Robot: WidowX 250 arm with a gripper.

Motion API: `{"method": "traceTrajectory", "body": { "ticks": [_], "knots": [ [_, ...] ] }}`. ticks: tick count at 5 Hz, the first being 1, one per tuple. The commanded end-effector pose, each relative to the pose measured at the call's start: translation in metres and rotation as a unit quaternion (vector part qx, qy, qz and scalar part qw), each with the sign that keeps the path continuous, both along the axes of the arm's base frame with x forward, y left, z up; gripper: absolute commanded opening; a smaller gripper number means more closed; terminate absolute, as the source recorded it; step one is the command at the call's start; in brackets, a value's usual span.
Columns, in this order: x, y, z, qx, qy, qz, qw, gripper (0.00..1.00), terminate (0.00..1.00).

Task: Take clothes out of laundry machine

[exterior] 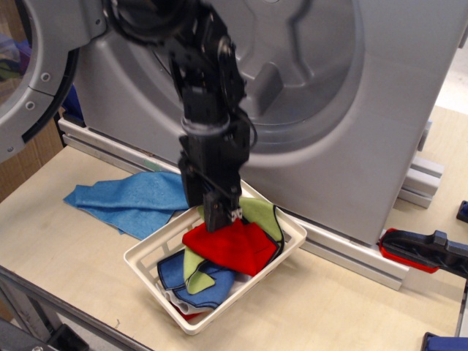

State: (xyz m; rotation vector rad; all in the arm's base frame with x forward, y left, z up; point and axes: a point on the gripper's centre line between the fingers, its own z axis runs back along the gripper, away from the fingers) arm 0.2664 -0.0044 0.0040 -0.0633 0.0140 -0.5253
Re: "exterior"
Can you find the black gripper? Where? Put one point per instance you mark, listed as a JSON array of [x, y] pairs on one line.
[[211, 158]]

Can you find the red cloth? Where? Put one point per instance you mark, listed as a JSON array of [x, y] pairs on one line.
[[242, 247]]

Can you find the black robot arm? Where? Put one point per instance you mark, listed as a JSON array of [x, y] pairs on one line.
[[201, 56]]

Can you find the grey toy washing machine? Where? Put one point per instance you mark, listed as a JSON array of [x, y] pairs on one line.
[[339, 93]]

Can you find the grey washing machine door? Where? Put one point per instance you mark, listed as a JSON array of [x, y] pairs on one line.
[[40, 43]]

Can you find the green cloth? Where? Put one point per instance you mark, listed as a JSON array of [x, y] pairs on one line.
[[262, 213]]

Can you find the white cloth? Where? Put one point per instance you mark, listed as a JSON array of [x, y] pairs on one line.
[[241, 281]]

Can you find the dark blue cloth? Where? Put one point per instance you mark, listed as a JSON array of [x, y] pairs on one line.
[[192, 283]]

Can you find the light blue cloth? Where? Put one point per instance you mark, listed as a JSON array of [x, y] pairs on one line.
[[138, 205]]

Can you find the white plastic basket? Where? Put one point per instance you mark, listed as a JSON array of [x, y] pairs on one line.
[[144, 256]]

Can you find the cardboard box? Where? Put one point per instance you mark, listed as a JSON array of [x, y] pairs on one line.
[[40, 150]]

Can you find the red black clamp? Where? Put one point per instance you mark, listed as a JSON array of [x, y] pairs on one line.
[[427, 253]]

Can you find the black corner object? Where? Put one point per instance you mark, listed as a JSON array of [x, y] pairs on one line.
[[462, 213]]

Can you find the blue black object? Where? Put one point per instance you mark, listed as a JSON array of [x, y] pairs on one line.
[[432, 342]]

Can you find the aluminium profile rail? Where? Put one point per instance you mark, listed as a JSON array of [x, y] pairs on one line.
[[363, 259]]

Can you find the metal table frame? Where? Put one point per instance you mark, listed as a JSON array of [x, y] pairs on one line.
[[37, 320]]

